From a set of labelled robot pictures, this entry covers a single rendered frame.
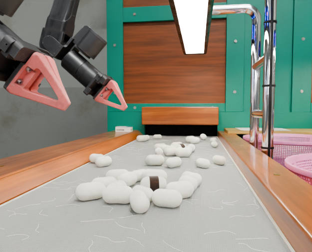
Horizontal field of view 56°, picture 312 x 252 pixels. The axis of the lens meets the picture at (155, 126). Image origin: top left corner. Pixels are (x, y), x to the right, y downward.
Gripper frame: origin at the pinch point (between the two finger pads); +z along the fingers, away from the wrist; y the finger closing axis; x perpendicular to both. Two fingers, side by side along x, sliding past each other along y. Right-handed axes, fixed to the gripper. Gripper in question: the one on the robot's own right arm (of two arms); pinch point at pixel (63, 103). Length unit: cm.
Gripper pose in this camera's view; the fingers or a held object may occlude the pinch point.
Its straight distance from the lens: 42.6
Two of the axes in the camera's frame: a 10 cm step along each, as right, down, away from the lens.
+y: 1.5, -0.4, 9.9
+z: 7.5, 6.5, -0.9
